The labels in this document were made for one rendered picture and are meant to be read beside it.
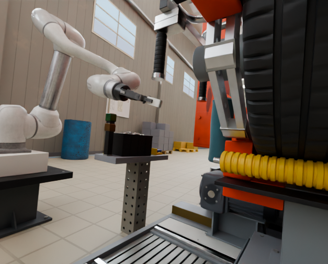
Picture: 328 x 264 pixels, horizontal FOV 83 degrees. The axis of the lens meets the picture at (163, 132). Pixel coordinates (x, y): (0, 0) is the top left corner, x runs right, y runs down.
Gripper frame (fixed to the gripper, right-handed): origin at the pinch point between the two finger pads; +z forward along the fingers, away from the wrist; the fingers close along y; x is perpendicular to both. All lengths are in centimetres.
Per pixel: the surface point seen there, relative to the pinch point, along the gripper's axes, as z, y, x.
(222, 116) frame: 31.3, -12.1, -1.1
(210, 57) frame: 27.7, -22.9, -11.5
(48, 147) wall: -312, 134, 141
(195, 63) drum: 13.0, -0.9, -16.9
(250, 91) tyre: 37.8, -23.2, -6.2
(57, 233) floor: -34, -2, 82
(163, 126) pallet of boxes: -272, 456, 52
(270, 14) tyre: 38, -29, -17
